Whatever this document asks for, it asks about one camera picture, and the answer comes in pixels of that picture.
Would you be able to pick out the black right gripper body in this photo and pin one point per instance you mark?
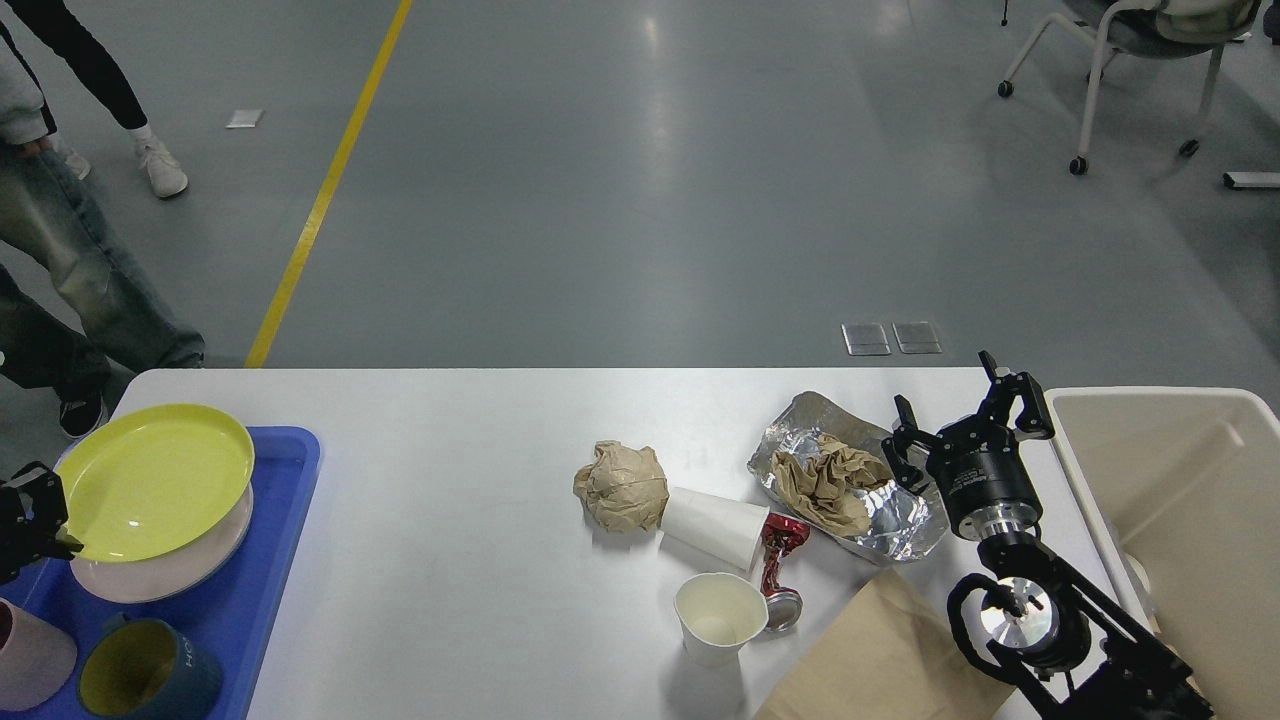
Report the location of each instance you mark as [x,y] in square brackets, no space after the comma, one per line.
[984,485]

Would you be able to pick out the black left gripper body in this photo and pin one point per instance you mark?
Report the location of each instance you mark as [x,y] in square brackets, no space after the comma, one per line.
[15,554]

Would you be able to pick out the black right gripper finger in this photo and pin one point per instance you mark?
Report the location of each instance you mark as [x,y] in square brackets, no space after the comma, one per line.
[1014,401]
[896,448]

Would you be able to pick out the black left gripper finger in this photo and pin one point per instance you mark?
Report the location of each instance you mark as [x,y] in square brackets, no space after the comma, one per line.
[47,512]

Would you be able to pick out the pink mug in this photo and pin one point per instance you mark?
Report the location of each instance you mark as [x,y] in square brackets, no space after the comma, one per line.
[37,659]

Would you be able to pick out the yellow plate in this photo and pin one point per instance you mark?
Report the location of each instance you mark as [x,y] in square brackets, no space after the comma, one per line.
[150,482]

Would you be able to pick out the dark teal mug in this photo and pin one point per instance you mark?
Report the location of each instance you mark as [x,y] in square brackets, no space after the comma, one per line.
[143,668]

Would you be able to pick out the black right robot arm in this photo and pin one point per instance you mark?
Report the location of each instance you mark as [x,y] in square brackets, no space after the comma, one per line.
[1030,619]

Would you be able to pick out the crumpled aluminium foil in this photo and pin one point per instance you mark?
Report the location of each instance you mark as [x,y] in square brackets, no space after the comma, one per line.
[902,527]

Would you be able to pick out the crumpled brown paper on foil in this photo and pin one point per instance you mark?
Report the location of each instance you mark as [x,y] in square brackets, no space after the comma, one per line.
[822,489]

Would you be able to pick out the right metal floor plate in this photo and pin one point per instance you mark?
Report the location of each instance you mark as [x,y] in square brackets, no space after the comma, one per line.
[917,338]

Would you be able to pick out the metal floor plate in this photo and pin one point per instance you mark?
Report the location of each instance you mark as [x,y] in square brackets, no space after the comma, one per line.
[865,340]
[917,338]

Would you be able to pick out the left metal floor plate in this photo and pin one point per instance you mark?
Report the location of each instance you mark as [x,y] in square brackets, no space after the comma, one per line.
[865,340]

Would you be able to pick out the pink plate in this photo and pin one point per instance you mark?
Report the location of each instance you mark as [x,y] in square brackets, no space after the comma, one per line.
[174,572]

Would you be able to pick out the beige plastic bin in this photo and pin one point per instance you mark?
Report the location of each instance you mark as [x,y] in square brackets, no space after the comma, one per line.
[1180,489]

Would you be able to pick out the white paper cup lying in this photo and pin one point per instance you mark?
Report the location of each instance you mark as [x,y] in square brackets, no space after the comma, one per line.
[729,530]

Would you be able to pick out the blue plastic tray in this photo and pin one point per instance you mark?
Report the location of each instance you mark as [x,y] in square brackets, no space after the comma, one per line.
[231,614]

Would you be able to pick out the white paper cup upright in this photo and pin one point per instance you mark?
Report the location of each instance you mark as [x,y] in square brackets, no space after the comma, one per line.
[718,613]

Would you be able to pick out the crumpled brown paper ball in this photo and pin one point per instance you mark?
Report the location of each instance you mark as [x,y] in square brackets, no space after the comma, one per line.
[623,488]

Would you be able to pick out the white metal bar on floor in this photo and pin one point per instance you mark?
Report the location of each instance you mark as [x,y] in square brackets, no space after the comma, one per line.
[1251,180]

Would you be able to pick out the grey office chair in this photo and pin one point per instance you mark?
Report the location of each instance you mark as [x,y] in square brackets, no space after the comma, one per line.
[1160,30]

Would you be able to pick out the people's feet in background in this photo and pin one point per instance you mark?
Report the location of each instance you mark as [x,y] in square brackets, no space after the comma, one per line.
[59,29]

